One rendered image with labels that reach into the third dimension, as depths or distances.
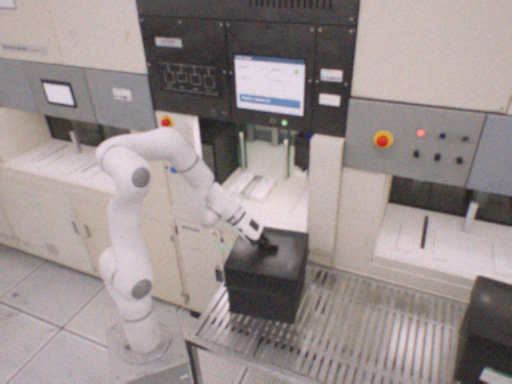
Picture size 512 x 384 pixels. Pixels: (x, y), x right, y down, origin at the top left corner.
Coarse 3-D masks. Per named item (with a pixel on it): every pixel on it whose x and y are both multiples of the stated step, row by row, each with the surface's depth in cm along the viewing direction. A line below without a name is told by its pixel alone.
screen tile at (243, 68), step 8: (240, 64) 155; (248, 64) 154; (256, 64) 152; (240, 72) 157; (248, 72) 155; (256, 72) 154; (264, 72) 153; (240, 80) 159; (264, 80) 154; (240, 88) 160; (248, 88) 159; (256, 88) 157; (264, 88) 156
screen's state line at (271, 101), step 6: (240, 96) 162; (246, 96) 161; (252, 96) 160; (258, 96) 159; (252, 102) 161; (258, 102) 160; (264, 102) 159; (270, 102) 158; (276, 102) 157; (282, 102) 156; (288, 102) 155; (294, 102) 154
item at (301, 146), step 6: (300, 132) 229; (294, 138) 221; (300, 138) 220; (294, 144) 223; (300, 144) 222; (306, 144) 220; (294, 150) 225; (300, 150) 224; (306, 150) 222; (294, 156) 227; (300, 156) 226; (306, 156) 224; (294, 162) 229; (300, 162) 228; (306, 162) 226; (306, 168) 235
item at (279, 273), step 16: (240, 240) 165; (272, 240) 164; (288, 240) 164; (304, 240) 164; (240, 256) 156; (256, 256) 156; (272, 256) 156; (288, 256) 156; (304, 256) 160; (224, 272) 153; (240, 272) 150; (256, 272) 149; (272, 272) 149; (288, 272) 148; (240, 288) 155; (256, 288) 153; (272, 288) 150; (288, 288) 148
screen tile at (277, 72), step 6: (270, 66) 150; (276, 66) 149; (270, 72) 152; (276, 72) 151; (282, 72) 150; (288, 72) 149; (300, 72) 147; (270, 78) 153; (282, 78) 151; (288, 78) 150; (294, 78) 149; (300, 78) 148; (270, 84) 154; (276, 84) 153; (282, 84) 152; (294, 84) 150; (300, 84) 149; (270, 90) 155; (276, 90) 154; (282, 90) 153; (288, 90) 152; (294, 90) 151; (300, 90) 150; (294, 96) 153
